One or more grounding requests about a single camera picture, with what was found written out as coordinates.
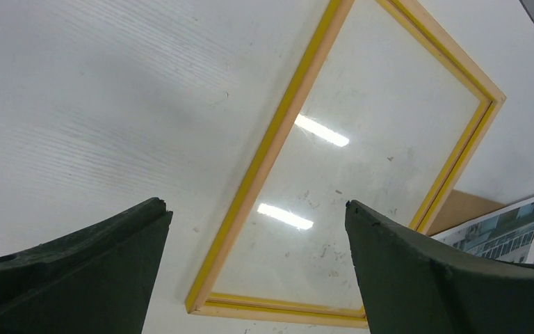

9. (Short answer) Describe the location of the brown cardboard backing board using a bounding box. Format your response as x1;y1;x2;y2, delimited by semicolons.
424;190;529;236

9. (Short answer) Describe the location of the clear acrylic glazing sheet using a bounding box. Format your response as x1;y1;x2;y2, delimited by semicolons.
210;1;480;313

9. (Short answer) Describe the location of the yellow picture frame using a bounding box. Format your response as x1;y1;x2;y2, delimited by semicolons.
185;1;506;328

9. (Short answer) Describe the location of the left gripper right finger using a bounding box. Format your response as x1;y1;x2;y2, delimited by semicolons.
345;200;534;333

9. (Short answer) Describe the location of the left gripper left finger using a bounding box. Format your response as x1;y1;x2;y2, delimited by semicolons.
0;198;172;333

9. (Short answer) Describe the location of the sky and building photo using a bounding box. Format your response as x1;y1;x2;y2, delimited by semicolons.
432;196;534;263

